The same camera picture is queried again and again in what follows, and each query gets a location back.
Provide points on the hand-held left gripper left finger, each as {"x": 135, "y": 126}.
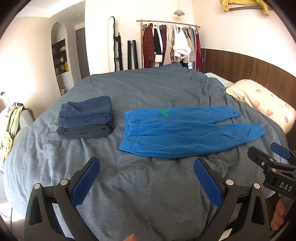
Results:
{"x": 85, "y": 183}

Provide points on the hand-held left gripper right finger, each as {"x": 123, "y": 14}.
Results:
{"x": 208, "y": 183}

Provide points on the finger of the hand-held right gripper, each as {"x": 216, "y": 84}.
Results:
{"x": 281, "y": 150}
{"x": 259, "y": 157}

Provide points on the blue pants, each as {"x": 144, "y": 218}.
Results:
{"x": 173, "y": 136}

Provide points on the folded dark grey pants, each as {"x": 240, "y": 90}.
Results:
{"x": 87, "y": 132}

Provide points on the folded navy pants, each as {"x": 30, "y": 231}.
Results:
{"x": 87, "y": 111}

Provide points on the person's right hand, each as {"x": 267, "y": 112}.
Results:
{"x": 279, "y": 213}

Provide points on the person's left hand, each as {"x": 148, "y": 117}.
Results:
{"x": 130, "y": 238}

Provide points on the cream floral pillow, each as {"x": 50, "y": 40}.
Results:
{"x": 261, "y": 99}

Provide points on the pale green pillow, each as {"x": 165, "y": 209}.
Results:
{"x": 222, "y": 81}

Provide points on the grey armchair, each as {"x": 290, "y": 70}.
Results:
{"x": 25, "y": 118}

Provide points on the wooden headboard panel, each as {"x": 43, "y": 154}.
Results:
{"x": 242, "y": 67}

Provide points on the green cloth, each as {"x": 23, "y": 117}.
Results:
{"x": 12, "y": 120}

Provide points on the grey blanket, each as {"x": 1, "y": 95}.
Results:
{"x": 138, "y": 88}

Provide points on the arched shelf alcove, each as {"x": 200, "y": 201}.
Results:
{"x": 60, "y": 60}

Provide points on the dark brown door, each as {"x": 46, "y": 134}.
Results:
{"x": 83, "y": 53}

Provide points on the black tower appliance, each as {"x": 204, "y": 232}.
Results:
{"x": 132, "y": 55}

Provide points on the yellow cloth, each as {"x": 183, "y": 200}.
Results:
{"x": 227, "y": 4}

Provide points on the pendant lamp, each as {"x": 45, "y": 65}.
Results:
{"x": 178, "y": 12}

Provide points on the metal clothes rack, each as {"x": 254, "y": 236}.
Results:
{"x": 161, "y": 21}

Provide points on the wavy wall mirror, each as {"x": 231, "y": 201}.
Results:
{"x": 111, "y": 46}

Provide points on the curved metal rail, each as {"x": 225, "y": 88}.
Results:
{"x": 245, "y": 7}

